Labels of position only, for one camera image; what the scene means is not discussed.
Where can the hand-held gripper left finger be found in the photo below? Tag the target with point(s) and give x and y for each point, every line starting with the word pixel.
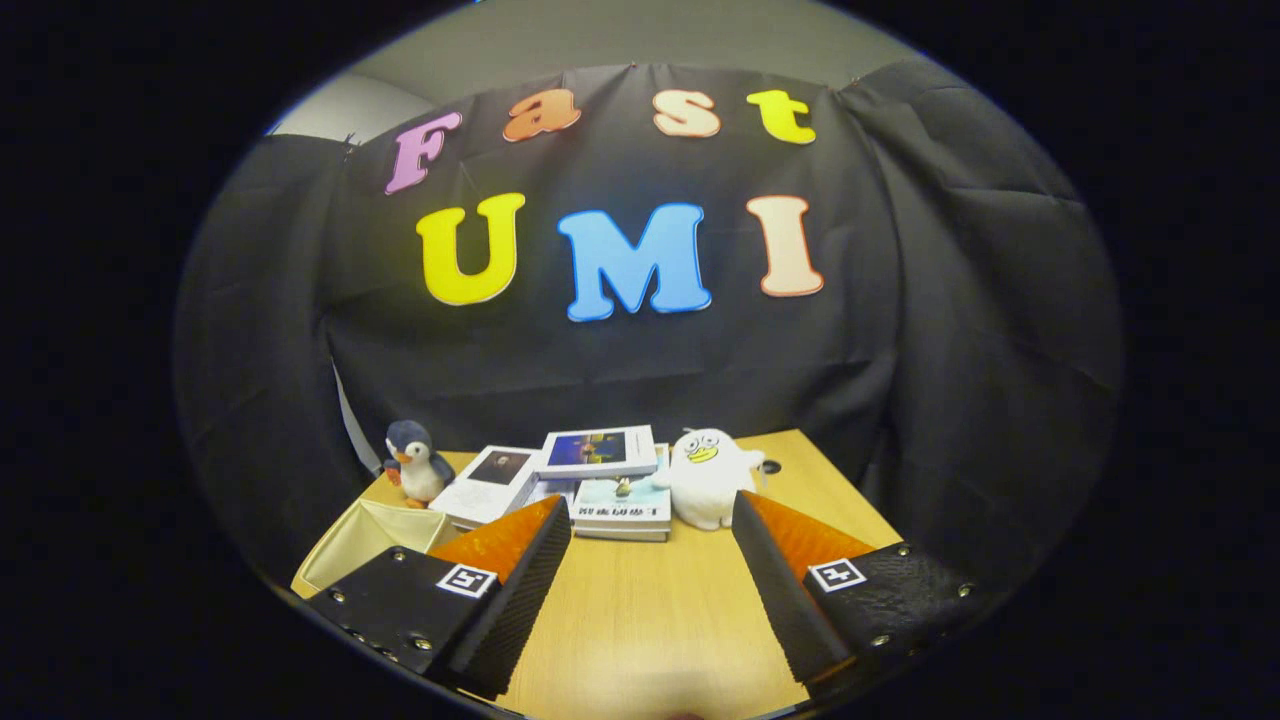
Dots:
pixel 505 620

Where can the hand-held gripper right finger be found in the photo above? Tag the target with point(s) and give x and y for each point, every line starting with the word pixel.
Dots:
pixel 785 610

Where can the beige fabric storage box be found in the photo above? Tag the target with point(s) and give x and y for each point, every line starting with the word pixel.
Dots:
pixel 370 530

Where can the book with portrait cover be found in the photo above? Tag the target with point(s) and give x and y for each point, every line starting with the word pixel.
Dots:
pixel 485 490

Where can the thin white text booklet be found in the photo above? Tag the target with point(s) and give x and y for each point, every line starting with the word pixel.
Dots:
pixel 555 492

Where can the thick white book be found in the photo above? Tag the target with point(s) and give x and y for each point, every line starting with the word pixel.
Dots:
pixel 620 535

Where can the white duck plush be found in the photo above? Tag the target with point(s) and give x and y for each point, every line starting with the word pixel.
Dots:
pixel 705 480

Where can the thick book with pale cover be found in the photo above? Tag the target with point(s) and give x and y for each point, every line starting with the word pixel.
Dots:
pixel 620 510

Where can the navy and white penguin plush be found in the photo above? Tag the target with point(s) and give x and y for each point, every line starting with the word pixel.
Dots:
pixel 420 470

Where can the book with blue picture cover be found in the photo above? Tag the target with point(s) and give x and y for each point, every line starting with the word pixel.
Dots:
pixel 600 450

